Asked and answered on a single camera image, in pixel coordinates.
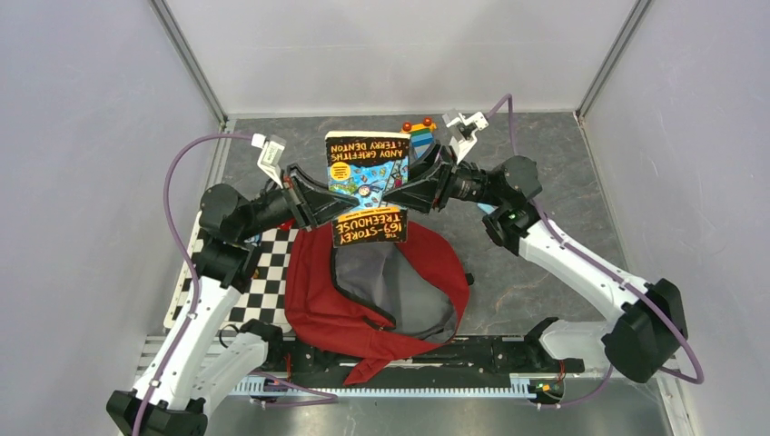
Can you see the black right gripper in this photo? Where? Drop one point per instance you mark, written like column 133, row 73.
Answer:
column 433, row 192

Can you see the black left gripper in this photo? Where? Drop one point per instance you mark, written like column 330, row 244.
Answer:
column 312, row 200

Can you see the blue treehouse comic book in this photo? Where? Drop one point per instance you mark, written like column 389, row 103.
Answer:
column 366, row 165

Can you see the red student backpack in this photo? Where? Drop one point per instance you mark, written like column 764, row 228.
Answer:
column 378, row 301

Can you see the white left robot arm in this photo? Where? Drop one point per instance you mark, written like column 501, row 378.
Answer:
column 177, row 394

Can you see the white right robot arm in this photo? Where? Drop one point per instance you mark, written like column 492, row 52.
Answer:
column 646, row 328

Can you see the colourful toy block tower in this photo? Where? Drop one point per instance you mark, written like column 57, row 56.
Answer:
column 421, row 135

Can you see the light blue chalk stick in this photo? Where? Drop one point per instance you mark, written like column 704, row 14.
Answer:
column 487, row 208

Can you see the black and white chessboard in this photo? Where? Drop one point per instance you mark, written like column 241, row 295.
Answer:
column 265, row 299

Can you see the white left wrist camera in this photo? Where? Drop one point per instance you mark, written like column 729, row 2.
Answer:
column 272, row 148

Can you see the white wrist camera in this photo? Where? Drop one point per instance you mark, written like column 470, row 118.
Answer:
column 272, row 148
column 463, row 131

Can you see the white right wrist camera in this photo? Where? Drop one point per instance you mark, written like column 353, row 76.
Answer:
column 463, row 131

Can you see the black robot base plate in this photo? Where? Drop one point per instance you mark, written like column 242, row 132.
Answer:
column 466, row 362

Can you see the aluminium toothed rail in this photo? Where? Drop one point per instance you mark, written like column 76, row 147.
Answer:
column 257, row 386

